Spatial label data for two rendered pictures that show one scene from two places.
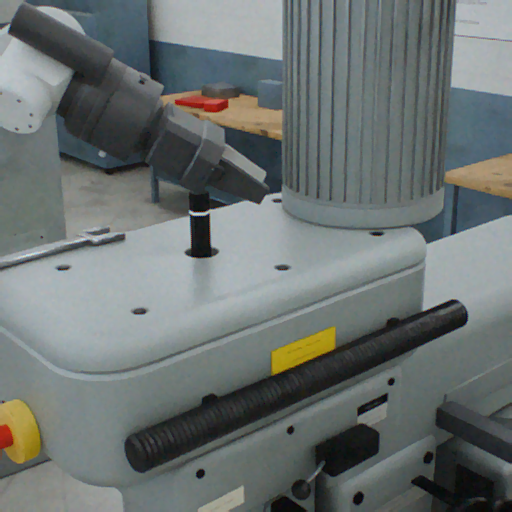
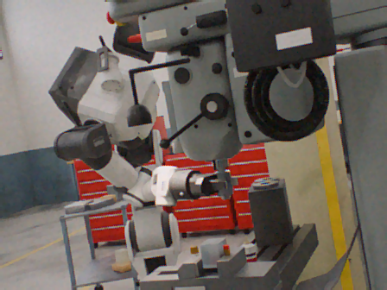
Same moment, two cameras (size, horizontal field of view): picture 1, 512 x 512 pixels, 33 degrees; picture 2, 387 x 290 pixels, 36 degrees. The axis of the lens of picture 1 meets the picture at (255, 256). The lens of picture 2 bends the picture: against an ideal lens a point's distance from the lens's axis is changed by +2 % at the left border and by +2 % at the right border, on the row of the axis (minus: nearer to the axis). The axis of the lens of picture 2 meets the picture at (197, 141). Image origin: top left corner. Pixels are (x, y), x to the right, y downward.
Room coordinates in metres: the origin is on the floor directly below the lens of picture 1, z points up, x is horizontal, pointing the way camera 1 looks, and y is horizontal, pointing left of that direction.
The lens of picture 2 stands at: (0.04, -1.38, 1.45)
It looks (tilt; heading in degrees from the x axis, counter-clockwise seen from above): 3 degrees down; 61
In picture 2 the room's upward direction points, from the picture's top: 10 degrees counter-clockwise
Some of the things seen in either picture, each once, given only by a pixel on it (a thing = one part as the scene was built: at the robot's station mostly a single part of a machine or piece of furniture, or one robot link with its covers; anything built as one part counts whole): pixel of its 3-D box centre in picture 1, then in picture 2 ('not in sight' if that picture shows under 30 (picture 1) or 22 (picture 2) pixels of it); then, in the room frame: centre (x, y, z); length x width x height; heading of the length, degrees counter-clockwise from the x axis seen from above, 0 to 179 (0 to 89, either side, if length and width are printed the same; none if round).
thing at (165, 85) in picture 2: not in sight; (175, 116); (0.81, 0.14, 1.45); 0.04 x 0.04 x 0.21; 40
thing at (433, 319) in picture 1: (317, 372); not in sight; (0.79, -0.06, 1.79); 0.45 x 0.04 x 0.04; 130
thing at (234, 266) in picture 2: not in sight; (207, 275); (0.74, -0.02, 1.02); 0.35 x 0.15 x 0.11; 128
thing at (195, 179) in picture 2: not in sight; (199, 185); (0.85, 0.14, 1.23); 0.13 x 0.12 x 0.10; 19
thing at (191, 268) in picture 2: not in sight; (196, 262); (0.73, 0.00, 1.06); 0.12 x 0.06 x 0.04; 38
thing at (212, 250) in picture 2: not in sight; (214, 252); (0.76, -0.04, 1.08); 0.06 x 0.05 x 0.06; 38
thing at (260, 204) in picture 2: not in sight; (270, 209); (1.21, 0.32, 1.07); 0.22 x 0.12 x 0.20; 51
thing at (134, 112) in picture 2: not in sight; (138, 114); (0.73, 0.21, 1.47); 0.07 x 0.07 x 0.06
